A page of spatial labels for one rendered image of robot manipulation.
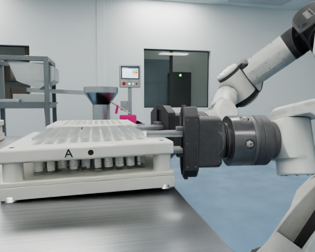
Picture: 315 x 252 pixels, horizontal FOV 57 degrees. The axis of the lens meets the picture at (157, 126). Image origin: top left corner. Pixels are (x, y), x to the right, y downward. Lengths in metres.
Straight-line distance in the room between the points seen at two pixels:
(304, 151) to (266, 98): 6.06
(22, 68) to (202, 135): 3.39
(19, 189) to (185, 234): 0.24
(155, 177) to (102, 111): 2.68
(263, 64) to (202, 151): 0.54
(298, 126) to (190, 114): 0.18
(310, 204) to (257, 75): 0.42
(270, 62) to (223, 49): 5.26
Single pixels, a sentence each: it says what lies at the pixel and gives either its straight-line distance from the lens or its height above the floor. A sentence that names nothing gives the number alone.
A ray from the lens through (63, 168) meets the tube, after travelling 0.47.
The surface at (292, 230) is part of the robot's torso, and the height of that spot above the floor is 0.68.
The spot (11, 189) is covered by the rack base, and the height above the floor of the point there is 0.86.
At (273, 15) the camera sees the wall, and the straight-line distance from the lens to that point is 6.89.
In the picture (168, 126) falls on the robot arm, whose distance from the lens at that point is 0.62.
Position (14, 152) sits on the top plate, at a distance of 0.43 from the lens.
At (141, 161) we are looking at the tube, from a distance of 0.47.
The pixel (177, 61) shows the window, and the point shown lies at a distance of 5.96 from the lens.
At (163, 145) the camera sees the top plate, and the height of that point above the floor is 0.92.
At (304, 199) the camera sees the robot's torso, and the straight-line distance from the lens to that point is 0.78.
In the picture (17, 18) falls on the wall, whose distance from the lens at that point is 5.93.
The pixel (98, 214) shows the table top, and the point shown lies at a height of 0.85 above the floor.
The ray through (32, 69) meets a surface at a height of 1.35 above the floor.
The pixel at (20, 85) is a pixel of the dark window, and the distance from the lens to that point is 5.86.
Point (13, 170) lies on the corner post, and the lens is 0.44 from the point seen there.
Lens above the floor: 0.98
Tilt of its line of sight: 5 degrees down
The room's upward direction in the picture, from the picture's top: straight up
